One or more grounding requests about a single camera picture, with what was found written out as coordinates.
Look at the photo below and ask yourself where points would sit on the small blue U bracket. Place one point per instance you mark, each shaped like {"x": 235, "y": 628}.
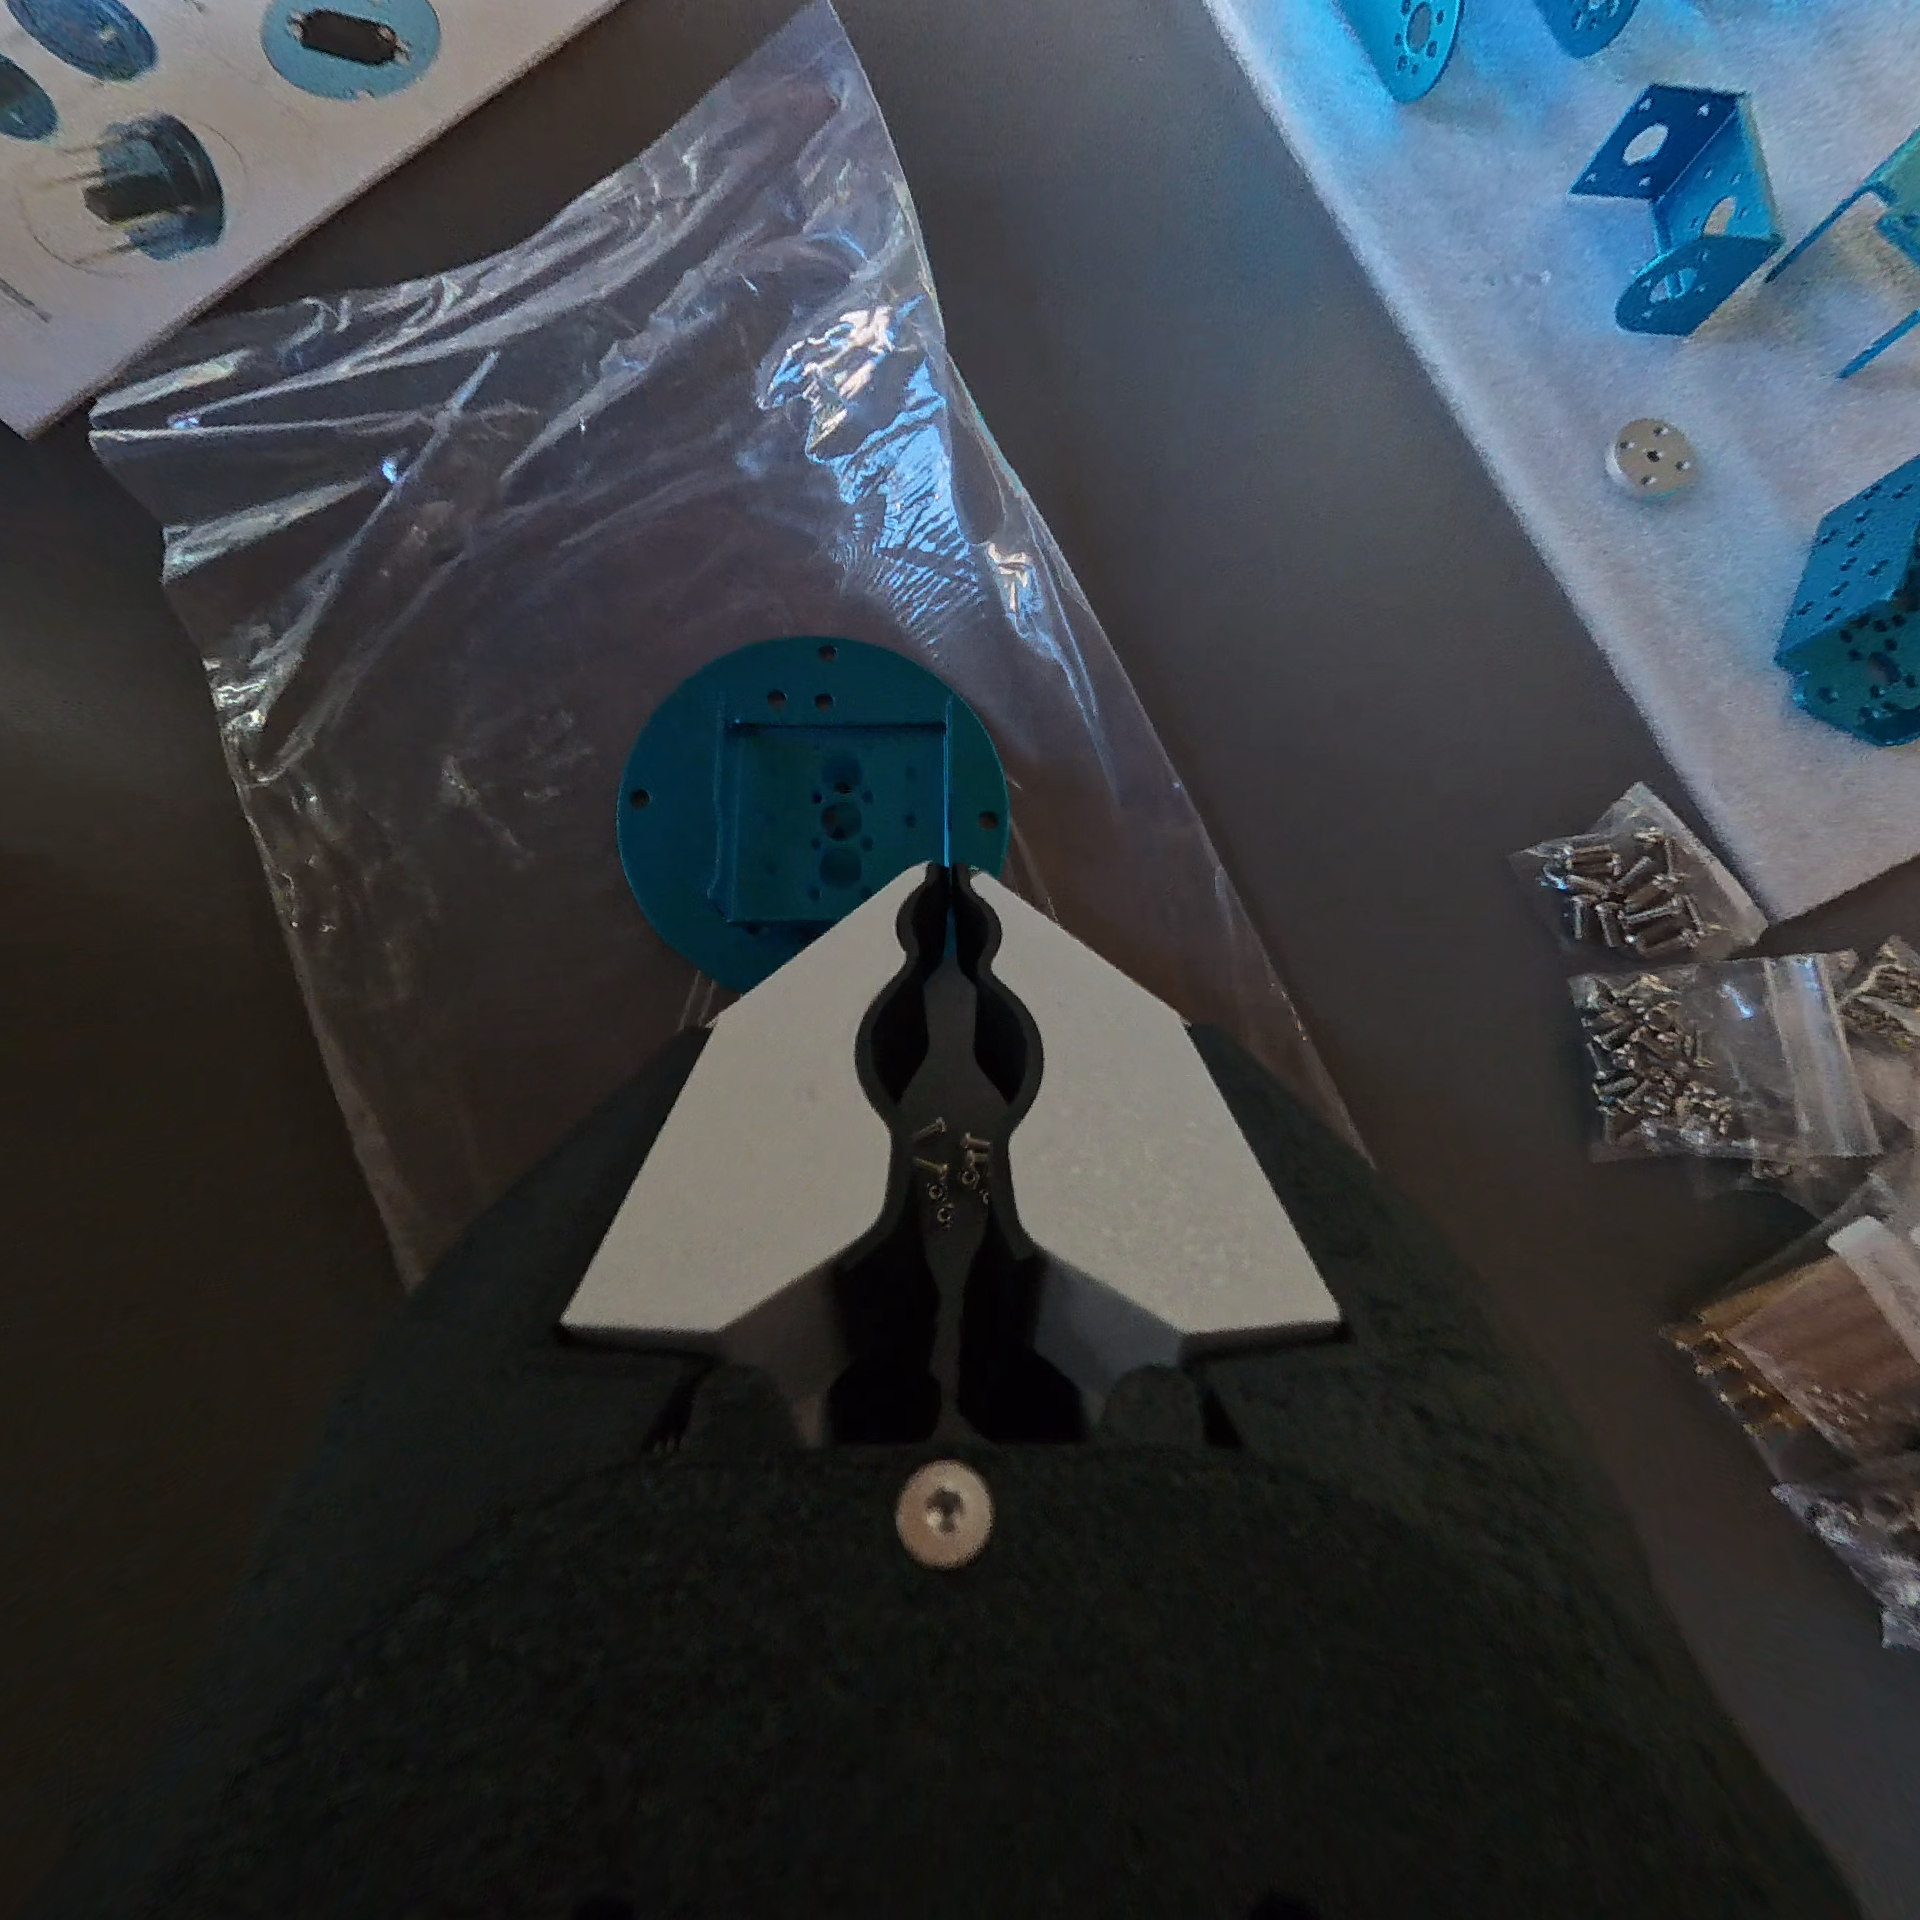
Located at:
{"x": 1673, "y": 164}

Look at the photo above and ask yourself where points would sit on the small bag of screws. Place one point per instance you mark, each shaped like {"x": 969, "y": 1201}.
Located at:
{"x": 1891, "y": 990}
{"x": 1862, "y": 1545}
{"x": 1711, "y": 1050}
{"x": 1629, "y": 891}

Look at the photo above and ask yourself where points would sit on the blue square metal bracket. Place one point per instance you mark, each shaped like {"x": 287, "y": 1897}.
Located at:
{"x": 811, "y": 809}

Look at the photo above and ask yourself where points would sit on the blue U-shaped servo bracket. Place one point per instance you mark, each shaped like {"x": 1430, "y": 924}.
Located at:
{"x": 1589, "y": 18}
{"x": 1401, "y": 36}

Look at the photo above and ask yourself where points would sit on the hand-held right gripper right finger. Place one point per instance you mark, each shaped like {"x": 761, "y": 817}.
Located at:
{"x": 1185, "y": 1201}

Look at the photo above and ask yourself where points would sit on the pile of small screws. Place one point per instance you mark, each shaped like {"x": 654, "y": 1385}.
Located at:
{"x": 943, "y": 1157}

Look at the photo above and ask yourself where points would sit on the blue perforated box bracket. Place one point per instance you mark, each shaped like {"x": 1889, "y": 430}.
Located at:
{"x": 1862, "y": 616}

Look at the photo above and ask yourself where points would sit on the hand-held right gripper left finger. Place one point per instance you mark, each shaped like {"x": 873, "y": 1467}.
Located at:
{"x": 705, "y": 1201}

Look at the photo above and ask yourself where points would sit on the dark grey desk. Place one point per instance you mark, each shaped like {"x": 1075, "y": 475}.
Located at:
{"x": 1276, "y": 524}

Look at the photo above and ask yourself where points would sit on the clear plastic bag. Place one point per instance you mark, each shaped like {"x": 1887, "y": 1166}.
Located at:
{"x": 525, "y": 493}

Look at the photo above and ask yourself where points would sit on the white foam sheet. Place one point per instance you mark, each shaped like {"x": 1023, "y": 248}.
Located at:
{"x": 1501, "y": 224}

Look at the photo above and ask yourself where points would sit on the blue round metal plate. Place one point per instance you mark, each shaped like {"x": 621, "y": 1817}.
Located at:
{"x": 675, "y": 780}

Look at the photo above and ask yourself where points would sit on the bag of brass standoffs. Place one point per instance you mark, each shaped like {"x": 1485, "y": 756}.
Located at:
{"x": 1816, "y": 1349}

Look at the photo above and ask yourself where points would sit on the long blue angled bracket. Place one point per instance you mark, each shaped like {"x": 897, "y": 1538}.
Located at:
{"x": 1852, "y": 224}

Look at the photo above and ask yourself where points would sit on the silver round metal disc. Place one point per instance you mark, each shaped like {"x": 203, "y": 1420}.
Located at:
{"x": 1655, "y": 454}

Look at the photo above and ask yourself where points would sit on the printed instruction sheet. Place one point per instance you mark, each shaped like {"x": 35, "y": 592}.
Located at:
{"x": 89, "y": 346}

